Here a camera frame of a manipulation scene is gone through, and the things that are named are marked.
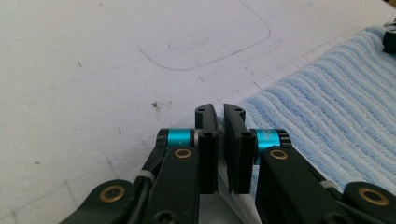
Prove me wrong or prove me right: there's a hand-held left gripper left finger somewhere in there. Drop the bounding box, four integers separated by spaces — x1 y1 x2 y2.
194 103 219 195

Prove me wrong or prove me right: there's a light blue striped towel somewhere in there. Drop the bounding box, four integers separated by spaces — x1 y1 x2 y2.
218 25 396 195

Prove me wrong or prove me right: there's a white foam mat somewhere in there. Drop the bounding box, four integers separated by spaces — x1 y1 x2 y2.
0 0 396 224

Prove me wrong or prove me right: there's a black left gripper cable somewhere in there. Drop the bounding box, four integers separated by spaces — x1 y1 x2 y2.
133 172 157 224

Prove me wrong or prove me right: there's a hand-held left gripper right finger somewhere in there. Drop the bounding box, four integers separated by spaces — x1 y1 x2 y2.
223 103 257 195

